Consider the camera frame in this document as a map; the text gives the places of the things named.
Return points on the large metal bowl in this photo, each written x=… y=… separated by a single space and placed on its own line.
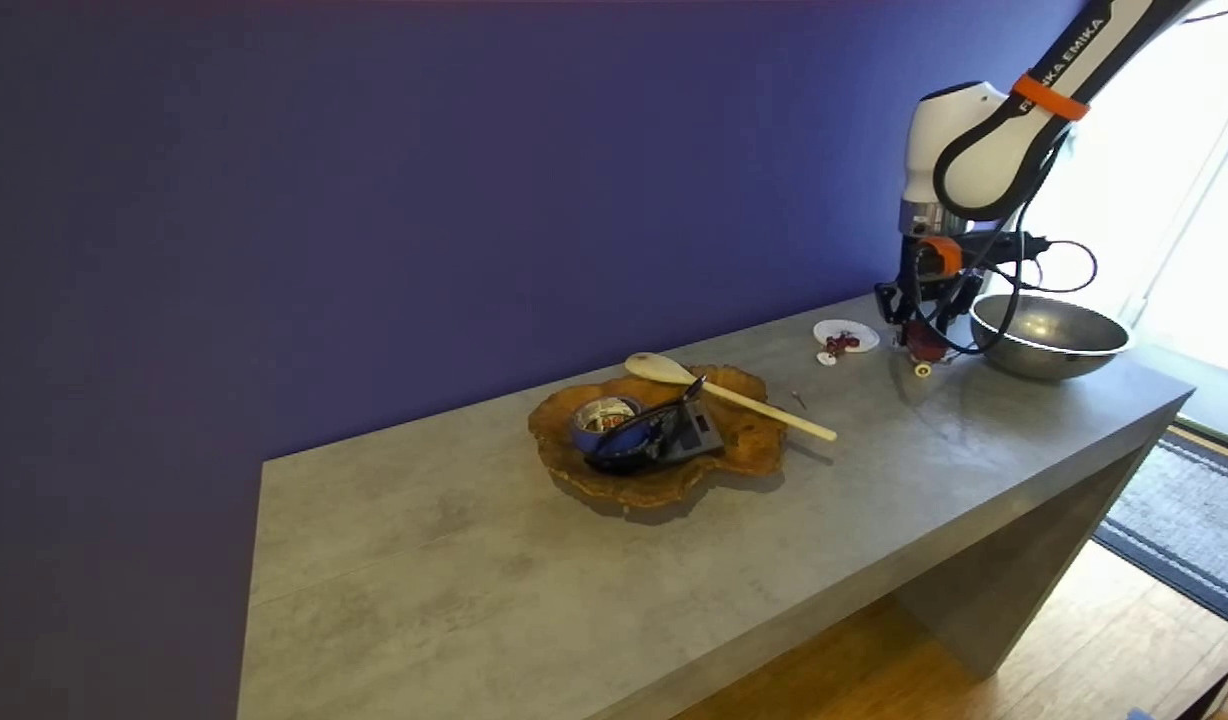
x=1042 y=338

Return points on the wooden live-edge tray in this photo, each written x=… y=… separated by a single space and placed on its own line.
x=748 y=453

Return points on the wooden spoon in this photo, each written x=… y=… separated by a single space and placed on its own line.
x=667 y=370

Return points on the red lobster keychain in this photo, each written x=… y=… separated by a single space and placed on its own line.
x=837 y=340

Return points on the white round fan disc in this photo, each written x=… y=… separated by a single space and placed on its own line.
x=871 y=338

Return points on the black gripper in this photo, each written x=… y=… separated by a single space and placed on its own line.
x=935 y=285

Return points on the dark floor mat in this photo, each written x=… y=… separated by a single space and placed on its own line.
x=1172 y=522

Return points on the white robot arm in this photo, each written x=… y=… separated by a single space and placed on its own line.
x=983 y=154

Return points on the blue tape roll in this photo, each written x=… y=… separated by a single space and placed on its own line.
x=613 y=437

